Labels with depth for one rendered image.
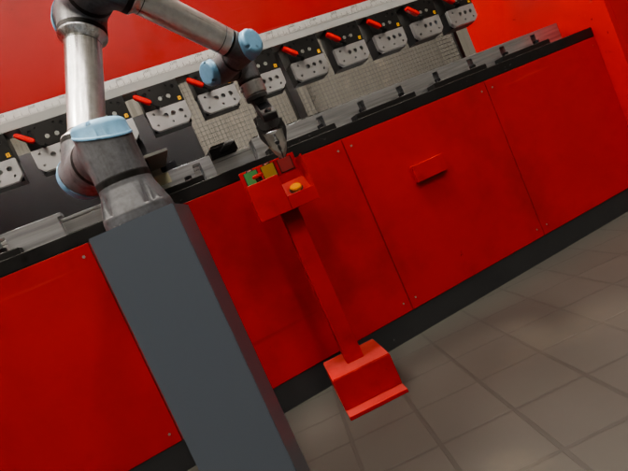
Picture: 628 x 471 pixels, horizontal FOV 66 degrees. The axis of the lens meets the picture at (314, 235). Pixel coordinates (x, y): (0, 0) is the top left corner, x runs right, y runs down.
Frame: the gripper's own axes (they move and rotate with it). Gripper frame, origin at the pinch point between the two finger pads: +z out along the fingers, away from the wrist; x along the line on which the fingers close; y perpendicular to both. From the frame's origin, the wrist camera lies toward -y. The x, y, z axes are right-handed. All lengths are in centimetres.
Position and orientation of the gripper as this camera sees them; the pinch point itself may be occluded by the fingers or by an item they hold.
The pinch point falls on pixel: (281, 153)
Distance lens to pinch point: 157.4
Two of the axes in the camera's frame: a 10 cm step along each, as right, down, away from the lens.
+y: -1.8, -1.0, 9.8
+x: -9.0, 4.1, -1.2
